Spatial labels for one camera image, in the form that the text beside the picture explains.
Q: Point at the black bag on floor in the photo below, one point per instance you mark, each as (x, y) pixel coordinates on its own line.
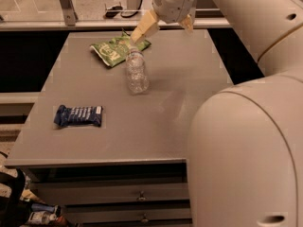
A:
(13, 211)

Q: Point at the blue snack packet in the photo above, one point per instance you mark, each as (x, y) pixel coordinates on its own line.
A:
(78, 116)

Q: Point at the clear plastic water bottle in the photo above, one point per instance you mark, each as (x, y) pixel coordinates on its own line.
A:
(138, 81)

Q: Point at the bottle on floor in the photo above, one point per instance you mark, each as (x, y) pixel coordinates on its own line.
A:
(41, 218)

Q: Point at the grey drawer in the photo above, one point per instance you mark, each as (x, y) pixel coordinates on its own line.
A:
(129, 212)
(97, 192)

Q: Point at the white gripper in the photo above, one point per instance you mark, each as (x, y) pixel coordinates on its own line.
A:
(172, 9)

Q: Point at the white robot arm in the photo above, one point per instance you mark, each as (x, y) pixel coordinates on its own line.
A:
(245, 144)

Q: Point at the upper grey drawer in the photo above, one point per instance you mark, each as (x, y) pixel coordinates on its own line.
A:
(97, 192)

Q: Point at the green chip bag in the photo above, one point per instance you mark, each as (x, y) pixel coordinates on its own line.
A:
(114, 51)

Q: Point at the lower grey drawer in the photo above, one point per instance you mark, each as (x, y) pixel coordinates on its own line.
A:
(129, 212)

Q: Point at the grey drawer cabinet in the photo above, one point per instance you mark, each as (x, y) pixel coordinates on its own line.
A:
(142, 138)

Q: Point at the metal railing frame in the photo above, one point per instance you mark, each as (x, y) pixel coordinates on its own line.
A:
(34, 15)

